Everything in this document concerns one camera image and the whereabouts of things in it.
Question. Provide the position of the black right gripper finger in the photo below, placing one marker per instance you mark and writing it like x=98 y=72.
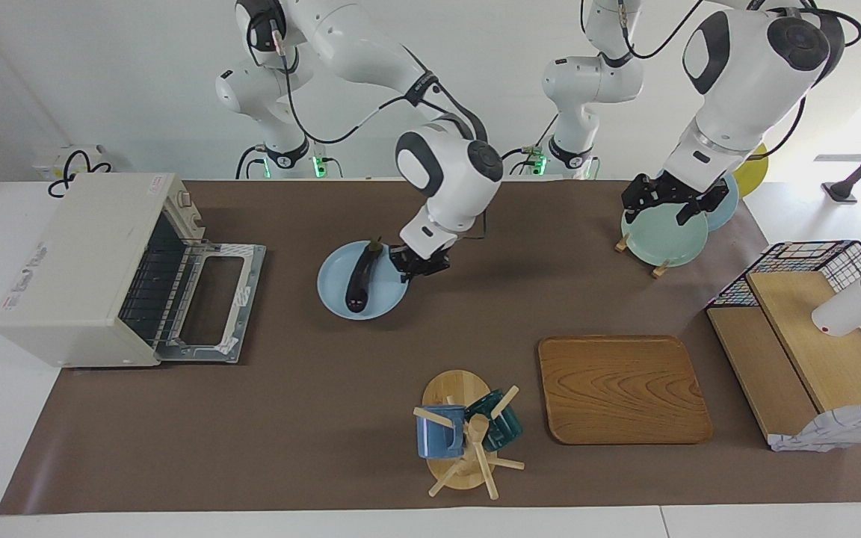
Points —
x=399 y=273
x=436 y=267

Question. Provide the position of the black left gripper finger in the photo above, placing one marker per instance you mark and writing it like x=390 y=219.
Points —
x=703 y=205
x=634 y=202

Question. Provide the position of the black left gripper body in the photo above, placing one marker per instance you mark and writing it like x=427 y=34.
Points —
x=673 y=187

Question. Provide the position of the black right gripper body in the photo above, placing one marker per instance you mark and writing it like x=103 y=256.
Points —
x=423 y=260

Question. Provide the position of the dark purple eggplant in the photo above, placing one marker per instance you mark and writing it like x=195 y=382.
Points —
x=362 y=276

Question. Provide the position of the light blue plate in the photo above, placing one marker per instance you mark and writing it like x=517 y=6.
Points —
x=333 y=288

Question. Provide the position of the cream toaster oven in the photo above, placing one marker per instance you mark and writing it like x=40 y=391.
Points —
x=79 y=261

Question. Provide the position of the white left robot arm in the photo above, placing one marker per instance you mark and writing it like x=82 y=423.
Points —
x=744 y=82

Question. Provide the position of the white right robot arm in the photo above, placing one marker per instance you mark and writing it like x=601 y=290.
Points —
x=445 y=172

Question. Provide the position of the pale blue racked plate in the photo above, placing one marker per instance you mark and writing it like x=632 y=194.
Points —
x=726 y=213

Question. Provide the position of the mint green plate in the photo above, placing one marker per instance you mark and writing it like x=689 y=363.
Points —
x=662 y=239

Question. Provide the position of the yellow plate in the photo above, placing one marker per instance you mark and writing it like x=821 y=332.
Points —
x=758 y=168

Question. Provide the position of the wooden plate rack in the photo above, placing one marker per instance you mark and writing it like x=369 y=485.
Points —
x=661 y=269

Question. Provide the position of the wooden mug tree stand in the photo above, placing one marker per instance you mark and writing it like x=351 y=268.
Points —
x=457 y=388

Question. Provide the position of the blue mug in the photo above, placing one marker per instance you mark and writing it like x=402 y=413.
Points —
x=434 y=441

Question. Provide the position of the dark green mug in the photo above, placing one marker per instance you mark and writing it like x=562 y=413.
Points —
x=507 y=430

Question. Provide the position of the white cup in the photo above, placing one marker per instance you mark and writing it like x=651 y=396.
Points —
x=849 y=310

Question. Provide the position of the brown table mat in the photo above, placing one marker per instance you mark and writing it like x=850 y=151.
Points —
x=288 y=418

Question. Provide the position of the wooden serving tray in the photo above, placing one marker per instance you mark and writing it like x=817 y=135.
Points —
x=617 y=388

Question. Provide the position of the wooden stepped shelf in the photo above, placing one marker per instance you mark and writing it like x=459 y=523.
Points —
x=826 y=366

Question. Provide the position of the white patterned cloth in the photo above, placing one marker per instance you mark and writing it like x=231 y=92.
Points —
x=834 y=430

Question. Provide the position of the white power box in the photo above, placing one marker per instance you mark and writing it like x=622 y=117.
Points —
x=53 y=158

